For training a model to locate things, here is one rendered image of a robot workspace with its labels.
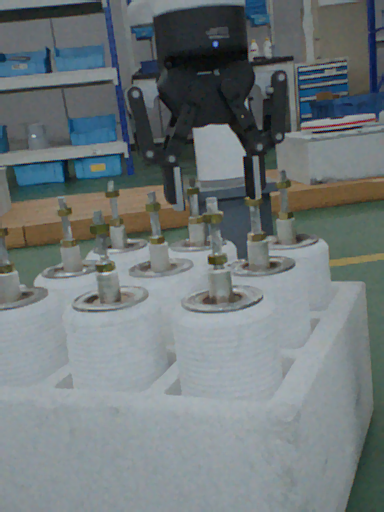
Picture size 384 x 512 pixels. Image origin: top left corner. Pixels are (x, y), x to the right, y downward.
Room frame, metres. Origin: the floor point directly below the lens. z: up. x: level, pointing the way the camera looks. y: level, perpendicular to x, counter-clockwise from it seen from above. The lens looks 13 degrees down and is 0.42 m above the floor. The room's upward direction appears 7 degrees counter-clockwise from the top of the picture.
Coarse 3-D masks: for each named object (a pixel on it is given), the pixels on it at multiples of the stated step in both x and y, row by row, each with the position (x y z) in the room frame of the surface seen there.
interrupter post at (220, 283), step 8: (208, 272) 0.56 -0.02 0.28; (216, 272) 0.56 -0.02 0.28; (224, 272) 0.56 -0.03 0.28; (208, 280) 0.57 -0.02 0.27; (216, 280) 0.56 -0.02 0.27; (224, 280) 0.56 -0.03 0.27; (232, 280) 0.57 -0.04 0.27; (216, 288) 0.56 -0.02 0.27; (224, 288) 0.56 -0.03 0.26; (232, 288) 0.57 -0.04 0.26; (216, 296) 0.56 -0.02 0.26; (224, 296) 0.56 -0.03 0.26; (232, 296) 0.56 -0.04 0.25
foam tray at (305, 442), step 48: (336, 288) 0.81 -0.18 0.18; (336, 336) 0.64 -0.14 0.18; (48, 384) 0.60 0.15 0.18; (288, 384) 0.53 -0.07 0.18; (336, 384) 0.62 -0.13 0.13; (0, 432) 0.58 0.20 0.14; (48, 432) 0.56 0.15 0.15; (96, 432) 0.54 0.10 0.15; (144, 432) 0.52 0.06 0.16; (192, 432) 0.50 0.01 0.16; (240, 432) 0.48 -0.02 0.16; (288, 432) 0.47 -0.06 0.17; (336, 432) 0.60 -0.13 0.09; (0, 480) 0.59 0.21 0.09; (48, 480) 0.56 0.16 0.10; (96, 480) 0.54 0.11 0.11; (144, 480) 0.52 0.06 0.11; (192, 480) 0.50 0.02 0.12; (240, 480) 0.49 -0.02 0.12; (288, 480) 0.47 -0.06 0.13; (336, 480) 0.58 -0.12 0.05
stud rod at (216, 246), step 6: (210, 198) 0.57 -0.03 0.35; (216, 198) 0.57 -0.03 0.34; (210, 204) 0.56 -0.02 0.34; (216, 204) 0.57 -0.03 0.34; (210, 210) 0.57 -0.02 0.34; (216, 210) 0.57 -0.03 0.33; (210, 228) 0.57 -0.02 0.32; (216, 228) 0.57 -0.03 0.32; (210, 234) 0.57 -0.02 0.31; (216, 234) 0.57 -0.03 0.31; (216, 240) 0.57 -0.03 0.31; (216, 246) 0.57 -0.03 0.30; (216, 252) 0.57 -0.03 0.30; (222, 264) 0.57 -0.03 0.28; (216, 270) 0.57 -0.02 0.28
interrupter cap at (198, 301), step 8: (208, 288) 0.60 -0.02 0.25; (240, 288) 0.59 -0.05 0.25; (248, 288) 0.59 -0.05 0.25; (256, 288) 0.58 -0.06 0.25; (192, 296) 0.59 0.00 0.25; (200, 296) 0.58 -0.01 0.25; (208, 296) 0.58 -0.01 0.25; (240, 296) 0.57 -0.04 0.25; (248, 296) 0.56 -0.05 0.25; (256, 296) 0.56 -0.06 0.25; (184, 304) 0.56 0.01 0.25; (192, 304) 0.56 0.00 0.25; (200, 304) 0.55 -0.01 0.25; (208, 304) 0.56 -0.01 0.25; (216, 304) 0.56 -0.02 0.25; (224, 304) 0.54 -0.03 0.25; (232, 304) 0.54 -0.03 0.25; (240, 304) 0.54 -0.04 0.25; (248, 304) 0.54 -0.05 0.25; (256, 304) 0.54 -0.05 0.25; (200, 312) 0.54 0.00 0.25; (208, 312) 0.53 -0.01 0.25; (216, 312) 0.53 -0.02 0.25; (224, 312) 0.53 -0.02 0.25
